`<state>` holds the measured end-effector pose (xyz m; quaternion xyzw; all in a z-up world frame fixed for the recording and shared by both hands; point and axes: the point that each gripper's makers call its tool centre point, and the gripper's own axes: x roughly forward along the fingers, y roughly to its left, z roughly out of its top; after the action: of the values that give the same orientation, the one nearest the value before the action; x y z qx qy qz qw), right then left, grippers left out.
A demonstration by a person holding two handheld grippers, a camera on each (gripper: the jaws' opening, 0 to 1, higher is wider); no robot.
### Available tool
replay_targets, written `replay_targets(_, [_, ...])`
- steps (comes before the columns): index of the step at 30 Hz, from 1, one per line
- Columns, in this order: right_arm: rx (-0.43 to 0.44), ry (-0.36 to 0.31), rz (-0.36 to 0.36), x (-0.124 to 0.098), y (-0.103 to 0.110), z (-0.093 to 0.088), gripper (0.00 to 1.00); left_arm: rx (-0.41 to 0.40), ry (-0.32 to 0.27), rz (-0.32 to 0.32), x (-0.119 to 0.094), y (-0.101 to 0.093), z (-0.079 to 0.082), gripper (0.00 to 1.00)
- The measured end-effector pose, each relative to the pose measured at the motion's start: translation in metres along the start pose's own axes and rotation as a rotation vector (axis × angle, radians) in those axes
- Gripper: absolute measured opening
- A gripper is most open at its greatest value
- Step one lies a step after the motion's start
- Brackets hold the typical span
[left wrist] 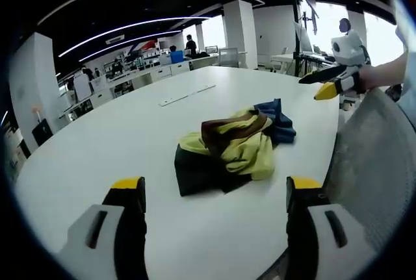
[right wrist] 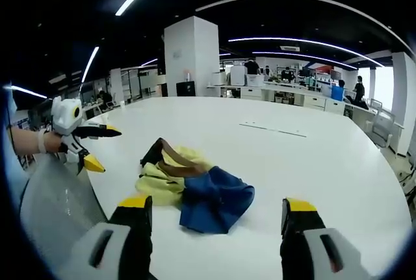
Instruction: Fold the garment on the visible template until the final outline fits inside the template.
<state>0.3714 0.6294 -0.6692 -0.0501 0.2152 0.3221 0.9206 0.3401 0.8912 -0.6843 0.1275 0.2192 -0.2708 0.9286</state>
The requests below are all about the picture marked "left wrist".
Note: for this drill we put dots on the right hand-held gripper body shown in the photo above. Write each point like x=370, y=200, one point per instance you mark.
x=349, y=49

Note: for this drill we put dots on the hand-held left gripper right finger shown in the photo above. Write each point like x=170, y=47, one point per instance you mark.
x=328, y=228

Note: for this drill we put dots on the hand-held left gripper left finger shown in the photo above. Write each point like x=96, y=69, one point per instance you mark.
x=97, y=228

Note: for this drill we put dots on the pile of coloured cloths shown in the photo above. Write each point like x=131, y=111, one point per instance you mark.
x=242, y=140

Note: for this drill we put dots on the black folding template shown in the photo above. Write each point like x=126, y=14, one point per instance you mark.
x=198, y=173

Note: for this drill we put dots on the person's right hand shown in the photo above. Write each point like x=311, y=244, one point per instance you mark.
x=366, y=78

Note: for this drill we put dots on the grey mesh office chair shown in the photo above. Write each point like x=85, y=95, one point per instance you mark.
x=370, y=163

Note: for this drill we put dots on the white mesh office chair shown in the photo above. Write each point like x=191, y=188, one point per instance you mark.
x=228, y=56

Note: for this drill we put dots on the black bag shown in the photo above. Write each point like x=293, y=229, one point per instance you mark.
x=42, y=132

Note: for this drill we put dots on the row of white cabinets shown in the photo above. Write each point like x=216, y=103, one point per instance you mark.
x=130, y=82

